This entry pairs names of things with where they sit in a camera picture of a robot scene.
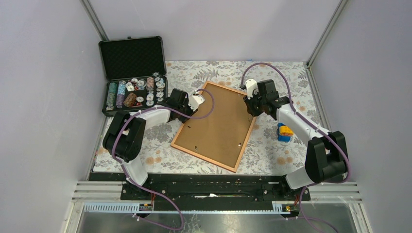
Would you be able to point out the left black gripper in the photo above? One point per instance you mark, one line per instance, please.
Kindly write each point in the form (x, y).
(191, 111)

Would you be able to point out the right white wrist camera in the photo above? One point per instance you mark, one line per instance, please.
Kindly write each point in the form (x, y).
(251, 88)

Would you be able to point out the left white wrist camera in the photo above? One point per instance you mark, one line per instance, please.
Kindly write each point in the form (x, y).
(195, 100)

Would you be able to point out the aluminium rail frame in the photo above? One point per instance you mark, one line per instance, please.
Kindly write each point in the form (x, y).
(104, 198)

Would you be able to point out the black poker chip case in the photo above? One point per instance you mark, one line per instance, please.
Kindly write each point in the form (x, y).
(130, 58)

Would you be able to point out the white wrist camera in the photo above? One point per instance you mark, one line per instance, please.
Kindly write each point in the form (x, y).
(251, 88)
(195, 100)

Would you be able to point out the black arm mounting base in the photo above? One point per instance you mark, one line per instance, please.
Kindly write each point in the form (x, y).
(212, 189)

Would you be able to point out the floral table cloth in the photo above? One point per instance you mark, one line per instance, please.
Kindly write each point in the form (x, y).
(264, 154)

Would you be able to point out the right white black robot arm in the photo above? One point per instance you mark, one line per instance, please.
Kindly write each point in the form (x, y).
(324, 157)

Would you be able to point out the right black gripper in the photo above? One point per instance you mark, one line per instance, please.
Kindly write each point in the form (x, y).
(248, 103)

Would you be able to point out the orange wooden photo frame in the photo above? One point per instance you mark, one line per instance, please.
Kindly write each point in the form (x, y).
(220, 130)

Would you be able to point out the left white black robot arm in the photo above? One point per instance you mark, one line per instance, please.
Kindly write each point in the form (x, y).
(124, 138)

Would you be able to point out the blue yellow toy block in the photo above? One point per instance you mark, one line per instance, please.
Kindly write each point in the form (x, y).
(284, 133)

